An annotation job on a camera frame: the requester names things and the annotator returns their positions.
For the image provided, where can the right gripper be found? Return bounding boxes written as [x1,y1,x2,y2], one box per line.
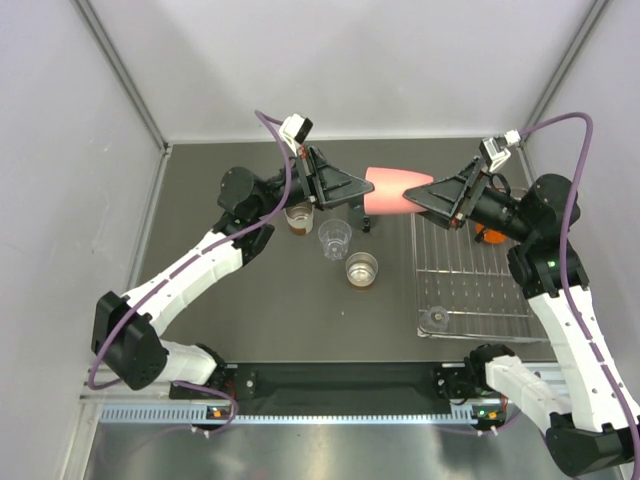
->
[403,156,534,243]

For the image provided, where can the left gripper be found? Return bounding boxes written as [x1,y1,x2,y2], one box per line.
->
[252,144,374,218]

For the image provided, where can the dark green mug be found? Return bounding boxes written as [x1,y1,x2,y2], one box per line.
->
[348,202,371,233]

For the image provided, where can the large clear plastic tumbler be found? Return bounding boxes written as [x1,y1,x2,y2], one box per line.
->
[318,219,352,261]

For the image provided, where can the pink plastic cup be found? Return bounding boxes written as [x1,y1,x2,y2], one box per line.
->
[363,167,434,216]

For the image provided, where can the small clear plastic cup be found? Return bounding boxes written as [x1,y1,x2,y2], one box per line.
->
[418,306,449,334]

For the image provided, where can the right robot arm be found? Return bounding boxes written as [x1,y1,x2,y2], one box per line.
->
[403,158,639,477]

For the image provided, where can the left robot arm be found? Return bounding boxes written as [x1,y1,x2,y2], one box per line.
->
[91,147,374,397]

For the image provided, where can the steel cup back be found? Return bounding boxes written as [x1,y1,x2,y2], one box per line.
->
[284,202,314,235]

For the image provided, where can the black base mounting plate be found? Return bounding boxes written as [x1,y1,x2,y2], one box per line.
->
[168,362,506,416]

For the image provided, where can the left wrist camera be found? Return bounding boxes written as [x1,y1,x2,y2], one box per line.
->
[278,113,314,153]

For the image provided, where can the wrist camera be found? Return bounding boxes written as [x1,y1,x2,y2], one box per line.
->
[480,130,521,174]
[278,113,314,153]

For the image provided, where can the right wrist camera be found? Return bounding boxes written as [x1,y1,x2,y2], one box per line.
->
[480,130,521,174]

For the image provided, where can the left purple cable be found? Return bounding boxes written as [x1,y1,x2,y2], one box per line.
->
[87,109,301,439]

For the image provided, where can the wire dish rack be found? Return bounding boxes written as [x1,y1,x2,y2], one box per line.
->
[410,214,548,344]

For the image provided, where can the slotted cable duct rail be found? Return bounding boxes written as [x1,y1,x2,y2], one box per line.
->
[100,403,507,426]

